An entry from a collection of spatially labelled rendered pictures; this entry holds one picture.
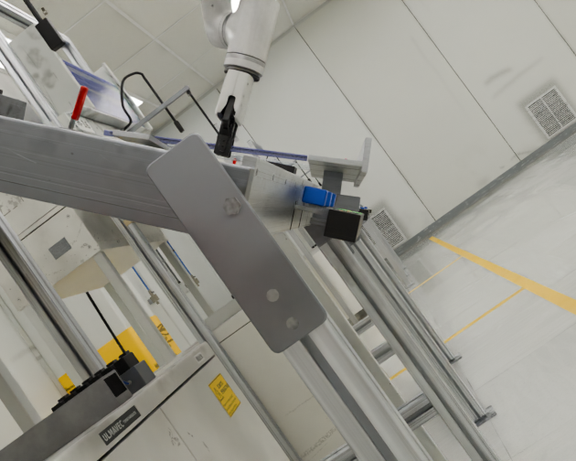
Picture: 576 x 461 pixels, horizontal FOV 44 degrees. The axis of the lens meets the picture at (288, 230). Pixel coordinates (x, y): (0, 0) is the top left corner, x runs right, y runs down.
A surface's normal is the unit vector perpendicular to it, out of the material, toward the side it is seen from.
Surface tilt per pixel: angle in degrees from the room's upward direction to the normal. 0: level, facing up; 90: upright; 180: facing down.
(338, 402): 90
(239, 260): 90
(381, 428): 90
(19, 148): 90
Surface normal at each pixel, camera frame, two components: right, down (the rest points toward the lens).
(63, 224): -0.11, 0.03
